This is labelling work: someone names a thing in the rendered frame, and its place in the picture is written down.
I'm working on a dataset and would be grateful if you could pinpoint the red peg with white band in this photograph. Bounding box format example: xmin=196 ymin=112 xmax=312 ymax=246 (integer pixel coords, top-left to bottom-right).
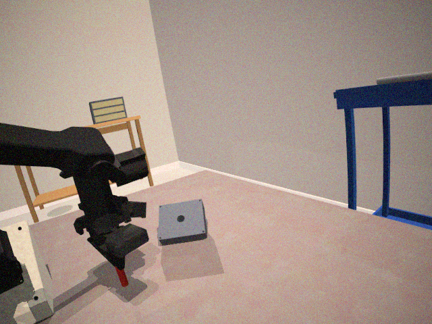
xmin=115 ymin=266 xmax=128 ymax=287

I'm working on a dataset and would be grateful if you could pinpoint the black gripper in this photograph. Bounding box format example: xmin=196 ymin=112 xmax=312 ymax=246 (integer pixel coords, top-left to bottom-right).
xmin=74 ymin=192 xmax=149 ymax=270

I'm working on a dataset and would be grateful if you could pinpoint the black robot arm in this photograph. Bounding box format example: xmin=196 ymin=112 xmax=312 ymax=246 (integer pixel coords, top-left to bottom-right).
xmin=0 ymin=123 xmax=149 ymax=294

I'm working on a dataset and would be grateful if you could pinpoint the light grey panel with hole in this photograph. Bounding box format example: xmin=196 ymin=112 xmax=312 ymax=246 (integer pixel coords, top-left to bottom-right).
xmin=158 ymin=199 xmax=207 ymax=244

